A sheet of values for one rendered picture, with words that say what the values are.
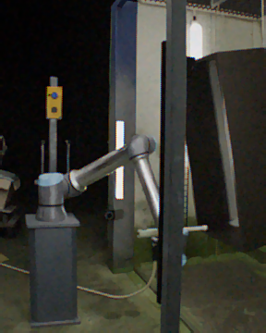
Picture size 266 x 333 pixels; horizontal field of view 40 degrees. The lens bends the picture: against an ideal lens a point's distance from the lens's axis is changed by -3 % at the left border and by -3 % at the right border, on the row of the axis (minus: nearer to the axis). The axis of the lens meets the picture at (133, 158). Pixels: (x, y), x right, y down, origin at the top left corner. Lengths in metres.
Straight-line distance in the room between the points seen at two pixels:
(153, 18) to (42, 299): 2.35
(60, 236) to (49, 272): 0.23
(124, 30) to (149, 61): 0.33
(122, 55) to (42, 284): 1.87
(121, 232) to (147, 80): 1.28
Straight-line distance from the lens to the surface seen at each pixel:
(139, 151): 1.99
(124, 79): 3.11
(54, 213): 2.26
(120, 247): 3.19
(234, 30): 3.65
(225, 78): 2.19
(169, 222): 1.13
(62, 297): 2.37
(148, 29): 3.27
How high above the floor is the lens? 1.13
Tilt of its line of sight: 3 degrees down
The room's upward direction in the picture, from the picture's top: 1 degrees clockwise
